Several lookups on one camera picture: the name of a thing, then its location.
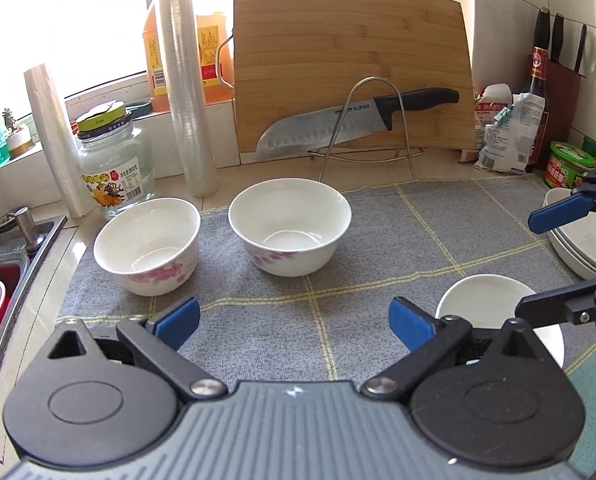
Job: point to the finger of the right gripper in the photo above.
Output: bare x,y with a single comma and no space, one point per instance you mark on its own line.
575,304
580,203

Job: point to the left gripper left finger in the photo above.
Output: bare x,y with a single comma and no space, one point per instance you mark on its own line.
154,342

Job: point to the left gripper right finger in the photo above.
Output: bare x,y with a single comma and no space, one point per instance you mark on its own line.
433,343

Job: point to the small white plate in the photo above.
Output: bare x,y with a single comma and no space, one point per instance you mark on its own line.
484,300

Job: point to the white floral bowl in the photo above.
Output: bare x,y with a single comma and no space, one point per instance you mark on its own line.
290,227
152,248

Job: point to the stack of white plates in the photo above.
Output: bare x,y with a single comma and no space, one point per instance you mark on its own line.
575,244

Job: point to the green lid red tub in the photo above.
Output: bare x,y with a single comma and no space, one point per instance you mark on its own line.
566,165

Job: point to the grey checked table mat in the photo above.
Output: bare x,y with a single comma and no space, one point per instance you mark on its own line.
409,239

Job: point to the crumpled white food bag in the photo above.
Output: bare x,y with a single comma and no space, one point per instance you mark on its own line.
509,140

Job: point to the red knife block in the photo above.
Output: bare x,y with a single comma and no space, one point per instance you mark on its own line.
562,87

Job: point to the dark soy sauce bottle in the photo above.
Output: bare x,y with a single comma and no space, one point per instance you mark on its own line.
537,82

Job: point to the red white food packet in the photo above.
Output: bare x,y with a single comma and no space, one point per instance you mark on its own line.
489,102

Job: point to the short plastic wrap roll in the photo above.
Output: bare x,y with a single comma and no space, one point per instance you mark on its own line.
50,117

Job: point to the steel sink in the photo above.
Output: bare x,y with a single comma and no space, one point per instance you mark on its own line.
18,270

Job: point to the sink soap dispenser knob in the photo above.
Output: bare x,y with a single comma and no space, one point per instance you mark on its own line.
23,219

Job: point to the glass jar green lid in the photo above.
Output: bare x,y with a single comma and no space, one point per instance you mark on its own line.
115,160

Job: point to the small potted plant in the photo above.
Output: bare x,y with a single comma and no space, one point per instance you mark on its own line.
18,137

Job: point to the orange oil bottle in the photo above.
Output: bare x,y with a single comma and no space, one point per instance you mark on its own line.
216,63

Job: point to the bamboo cutting board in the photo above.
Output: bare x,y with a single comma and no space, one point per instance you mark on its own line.
295,56

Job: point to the tall plastic wrap roll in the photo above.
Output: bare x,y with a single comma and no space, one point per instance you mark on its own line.
177,36

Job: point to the metal wire rack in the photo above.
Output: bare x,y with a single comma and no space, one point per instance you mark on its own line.
370,122

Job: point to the kitchen knife black handle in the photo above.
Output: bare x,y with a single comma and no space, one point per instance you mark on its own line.
311,131

